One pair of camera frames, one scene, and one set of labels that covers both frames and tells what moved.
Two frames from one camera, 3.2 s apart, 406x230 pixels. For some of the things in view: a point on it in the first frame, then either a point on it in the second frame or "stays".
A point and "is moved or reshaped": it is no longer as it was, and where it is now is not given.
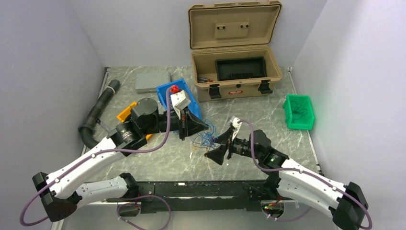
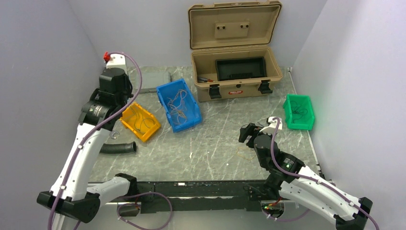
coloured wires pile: x=208 y=136 is moved or reshaped
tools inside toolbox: x=200 y=79 stays
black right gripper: x=217 y=155 -> x=244 y=132
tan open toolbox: x=230 y=42 stays
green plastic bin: x=298 y=112 stays
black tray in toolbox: x=240 y=68 stays
